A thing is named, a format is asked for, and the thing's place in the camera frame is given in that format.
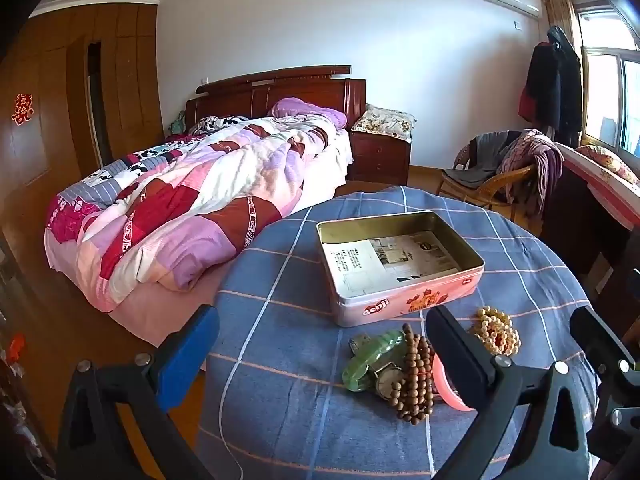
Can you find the hanging dark coats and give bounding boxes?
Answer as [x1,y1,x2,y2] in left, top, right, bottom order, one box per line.
[517,25,583,136]

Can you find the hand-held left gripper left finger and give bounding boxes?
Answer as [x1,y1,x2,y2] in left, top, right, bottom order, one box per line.
[55,304,221,480]

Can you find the window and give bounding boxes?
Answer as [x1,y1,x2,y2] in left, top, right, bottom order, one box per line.
[575,5,640,156]

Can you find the red paper decoration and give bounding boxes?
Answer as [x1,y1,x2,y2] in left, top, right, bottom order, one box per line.
[11,92,35,123]

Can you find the brown wooden bead bracelet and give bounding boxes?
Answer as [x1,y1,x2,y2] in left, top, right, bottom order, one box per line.
[390,323,436,423]

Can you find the pink bangle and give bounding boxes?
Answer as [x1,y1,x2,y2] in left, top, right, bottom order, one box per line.
[431,352,476,412]

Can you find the dark wooden cabinet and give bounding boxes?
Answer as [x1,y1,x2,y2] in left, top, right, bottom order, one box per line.
[540,160,632,273]

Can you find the wooden wardrobe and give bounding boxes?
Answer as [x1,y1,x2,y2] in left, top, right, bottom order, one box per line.
[0,2,166,241]

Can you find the yellow curtain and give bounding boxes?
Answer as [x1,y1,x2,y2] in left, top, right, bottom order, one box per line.
[539,0,586,51]

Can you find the blue checkered tablecloth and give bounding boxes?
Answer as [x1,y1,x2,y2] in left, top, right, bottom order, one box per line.
[197,185,601,480]

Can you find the pink purple garment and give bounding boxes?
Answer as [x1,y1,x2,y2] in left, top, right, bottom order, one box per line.
[497,129,566,216]

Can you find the purple pillow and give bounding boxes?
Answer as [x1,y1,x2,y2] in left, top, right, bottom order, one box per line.
[267,97,348,128]

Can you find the pink tin box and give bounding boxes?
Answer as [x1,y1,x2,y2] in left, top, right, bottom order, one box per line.
[316,211,486,328]

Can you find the green jade bangle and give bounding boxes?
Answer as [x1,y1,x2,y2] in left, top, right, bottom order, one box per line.
[342,330,408,392]

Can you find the black and white patterned pillow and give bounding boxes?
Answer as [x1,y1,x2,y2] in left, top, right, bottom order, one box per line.
[192,116,251,136]

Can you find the pink patchwork quilt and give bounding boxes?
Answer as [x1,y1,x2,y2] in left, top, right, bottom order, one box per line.
[45,115,351,311]

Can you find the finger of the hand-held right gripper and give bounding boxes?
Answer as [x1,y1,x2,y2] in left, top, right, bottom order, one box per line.
[569,305,640,461]

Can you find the wicker chair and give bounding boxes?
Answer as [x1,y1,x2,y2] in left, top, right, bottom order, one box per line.
[437,132,538,211]

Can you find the wooden nightstand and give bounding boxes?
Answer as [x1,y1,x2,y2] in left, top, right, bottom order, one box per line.
[347,127,413,186]

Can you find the round wristwatch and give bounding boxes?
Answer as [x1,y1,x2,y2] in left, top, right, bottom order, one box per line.
[375,365,406,401]

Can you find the newspaper sheet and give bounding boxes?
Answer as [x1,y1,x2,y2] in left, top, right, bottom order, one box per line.
[322,230,463,306]

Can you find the grey garment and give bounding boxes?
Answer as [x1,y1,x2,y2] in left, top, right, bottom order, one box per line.
[442,132,523,186]

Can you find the floral cushion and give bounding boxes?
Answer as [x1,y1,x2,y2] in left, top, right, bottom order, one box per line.
[575,145,640,183]

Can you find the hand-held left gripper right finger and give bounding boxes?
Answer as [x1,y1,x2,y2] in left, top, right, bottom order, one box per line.
[425,305,601,480]

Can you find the cream pearl bead necklace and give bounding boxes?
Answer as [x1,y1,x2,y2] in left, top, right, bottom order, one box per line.
[470,306,522,357]

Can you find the pink white bedding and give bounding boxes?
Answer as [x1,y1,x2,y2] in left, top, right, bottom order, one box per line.
[557,142,640,231]

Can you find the wooden bed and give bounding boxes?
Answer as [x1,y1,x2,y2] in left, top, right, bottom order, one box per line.
[45,65,368,348]

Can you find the floral pillow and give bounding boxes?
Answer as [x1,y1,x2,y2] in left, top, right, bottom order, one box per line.
[350,104,417,141]

